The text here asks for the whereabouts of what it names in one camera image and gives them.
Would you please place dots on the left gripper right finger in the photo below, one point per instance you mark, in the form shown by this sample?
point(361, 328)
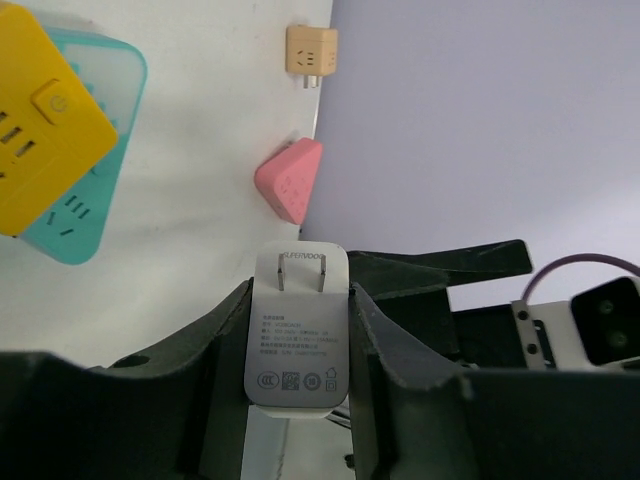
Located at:
point(417, 415)

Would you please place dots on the yellow cube socket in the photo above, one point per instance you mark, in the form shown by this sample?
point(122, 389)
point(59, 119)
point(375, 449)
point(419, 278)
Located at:
point(52, 130)

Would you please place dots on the teal triangular power strip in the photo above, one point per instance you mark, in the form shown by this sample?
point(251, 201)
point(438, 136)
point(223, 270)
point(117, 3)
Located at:
point(115, 73)

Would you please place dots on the white charger adapter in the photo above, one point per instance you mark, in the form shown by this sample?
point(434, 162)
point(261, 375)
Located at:
point(297, 354)

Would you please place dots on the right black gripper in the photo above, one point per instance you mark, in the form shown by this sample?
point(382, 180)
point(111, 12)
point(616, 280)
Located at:
point(503, 336)

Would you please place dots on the pink triangular power strip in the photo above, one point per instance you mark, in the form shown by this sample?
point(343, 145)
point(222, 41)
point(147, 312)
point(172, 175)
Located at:
point(287, 179)

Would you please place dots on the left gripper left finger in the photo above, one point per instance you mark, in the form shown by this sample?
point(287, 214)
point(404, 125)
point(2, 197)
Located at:
point(174, 410)

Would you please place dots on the beige cube socket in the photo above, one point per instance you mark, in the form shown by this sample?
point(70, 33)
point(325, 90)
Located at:
point(311, 53)

